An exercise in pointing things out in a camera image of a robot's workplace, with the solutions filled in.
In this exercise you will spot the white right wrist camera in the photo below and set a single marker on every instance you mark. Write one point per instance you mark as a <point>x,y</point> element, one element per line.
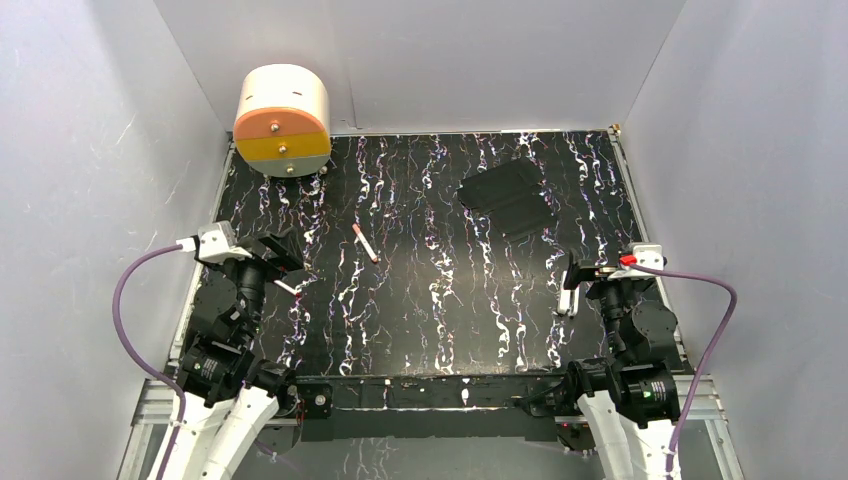
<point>643,254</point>

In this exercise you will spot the aluminium front rail frame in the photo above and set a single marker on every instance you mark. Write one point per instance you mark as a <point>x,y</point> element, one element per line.
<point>540,406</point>

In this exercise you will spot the round cream drawer cabinet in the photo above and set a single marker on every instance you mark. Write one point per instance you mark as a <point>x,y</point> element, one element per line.
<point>282,124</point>

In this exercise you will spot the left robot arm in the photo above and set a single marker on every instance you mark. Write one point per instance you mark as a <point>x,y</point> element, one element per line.
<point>225,393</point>

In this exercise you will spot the pink white marker pen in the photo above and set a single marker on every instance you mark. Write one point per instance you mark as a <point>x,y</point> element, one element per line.
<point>372,255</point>

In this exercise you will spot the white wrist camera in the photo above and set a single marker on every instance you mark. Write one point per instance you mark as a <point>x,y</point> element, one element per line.
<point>643,254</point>
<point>217,243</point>

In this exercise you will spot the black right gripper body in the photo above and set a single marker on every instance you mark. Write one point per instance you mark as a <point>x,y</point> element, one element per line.
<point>584,270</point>

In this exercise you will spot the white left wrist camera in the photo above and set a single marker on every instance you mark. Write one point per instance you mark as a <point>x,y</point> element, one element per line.
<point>217,243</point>

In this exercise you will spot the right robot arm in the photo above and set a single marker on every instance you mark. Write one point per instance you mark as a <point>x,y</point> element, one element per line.
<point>629,397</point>

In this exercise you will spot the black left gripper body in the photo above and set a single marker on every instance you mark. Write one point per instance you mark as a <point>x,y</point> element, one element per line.
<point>276,255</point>

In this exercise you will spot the small red-capped white pen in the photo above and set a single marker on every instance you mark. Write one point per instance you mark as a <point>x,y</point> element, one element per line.
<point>287,288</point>

